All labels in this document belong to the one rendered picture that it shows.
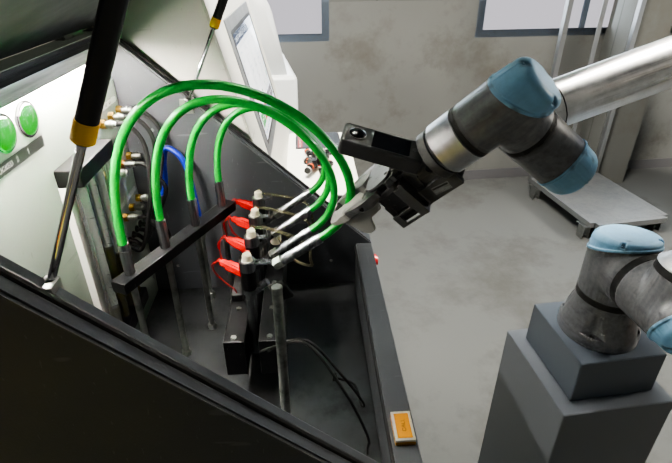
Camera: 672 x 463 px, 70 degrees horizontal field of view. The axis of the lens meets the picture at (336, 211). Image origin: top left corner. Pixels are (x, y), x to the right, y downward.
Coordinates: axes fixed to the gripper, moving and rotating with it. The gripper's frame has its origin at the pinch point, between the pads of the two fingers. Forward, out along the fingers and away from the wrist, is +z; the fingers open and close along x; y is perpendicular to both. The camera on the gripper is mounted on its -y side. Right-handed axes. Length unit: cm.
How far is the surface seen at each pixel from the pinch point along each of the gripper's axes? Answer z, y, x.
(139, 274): 30.0, -16.6, -10.5
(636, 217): 21, 206, 201
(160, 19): 16, -43, 31
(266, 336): 24.2, 7.2, -10.5
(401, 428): 5.9, 25.2, -22.2
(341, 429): 24.0, 27.4, -17.8
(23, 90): 8.7, -43.2, -10.2
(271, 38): 73, -27, 152
